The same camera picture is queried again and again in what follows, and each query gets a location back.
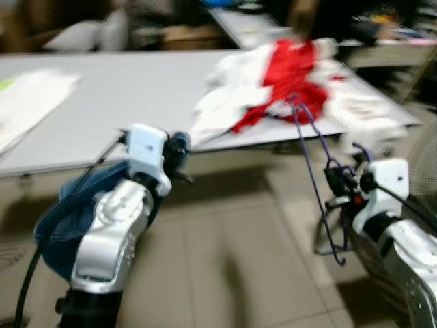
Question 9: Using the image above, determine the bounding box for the purple wire clothes hanger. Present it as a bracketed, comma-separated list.
[287, 93, 374, 267]

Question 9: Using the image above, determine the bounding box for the white shirt with green print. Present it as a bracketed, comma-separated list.
[0, 68, 81, 156]

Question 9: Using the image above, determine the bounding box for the long white table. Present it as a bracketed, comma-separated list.
[0, 49, 422, 180]

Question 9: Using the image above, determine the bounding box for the grey mesh floor fan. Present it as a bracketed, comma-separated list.
[408, 126, 437, 206]

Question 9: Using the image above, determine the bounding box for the brown cardboard box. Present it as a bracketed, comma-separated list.
[160, 24, 226, 51]

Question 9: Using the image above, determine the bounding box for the light grey upright cushion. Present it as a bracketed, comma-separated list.
[99, 8, 130, 52]

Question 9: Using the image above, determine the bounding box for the white cluttered side table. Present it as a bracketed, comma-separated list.
[207, 5, 437, 69]

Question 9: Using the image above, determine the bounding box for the blue plastic bag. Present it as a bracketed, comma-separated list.
[203, 0, 240, 8]

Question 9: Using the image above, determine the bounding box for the wooden speaker box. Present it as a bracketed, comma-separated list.
[288, 0, 320, 38]

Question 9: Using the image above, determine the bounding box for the brown leather sofa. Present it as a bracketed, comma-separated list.
[27, 0, 130, 52]

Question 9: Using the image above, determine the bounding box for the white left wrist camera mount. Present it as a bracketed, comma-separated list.
[127, 124, 173, 197]

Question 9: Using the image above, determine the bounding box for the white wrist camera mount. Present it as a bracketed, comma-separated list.
[127, 124, 173, 197]
[352, 159, 410, 236]

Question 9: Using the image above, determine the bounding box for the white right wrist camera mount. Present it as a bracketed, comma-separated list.
[352, 159, 410, 236]

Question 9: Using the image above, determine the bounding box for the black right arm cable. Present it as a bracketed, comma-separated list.
[369, 179, 437, 233]

